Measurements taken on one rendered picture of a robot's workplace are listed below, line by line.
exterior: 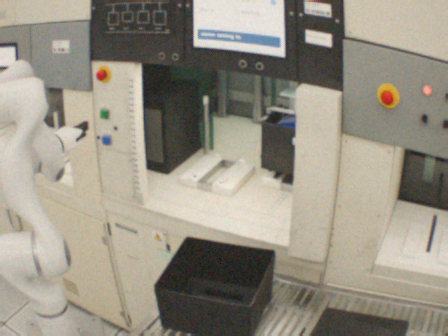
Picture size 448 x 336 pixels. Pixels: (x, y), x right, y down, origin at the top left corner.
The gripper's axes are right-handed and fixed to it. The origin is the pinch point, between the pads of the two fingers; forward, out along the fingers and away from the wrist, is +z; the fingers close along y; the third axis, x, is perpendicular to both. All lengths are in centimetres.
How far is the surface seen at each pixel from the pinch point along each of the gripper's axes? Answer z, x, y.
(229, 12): 12, 39, 49
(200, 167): 42, -30, 21
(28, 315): -10, -120, -68
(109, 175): 13.0, -24.7, -1.0
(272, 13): 12, 40, 62
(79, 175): 12.3, -28.3, -17.7
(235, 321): -27, -34, 69
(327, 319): -17, -34, 93
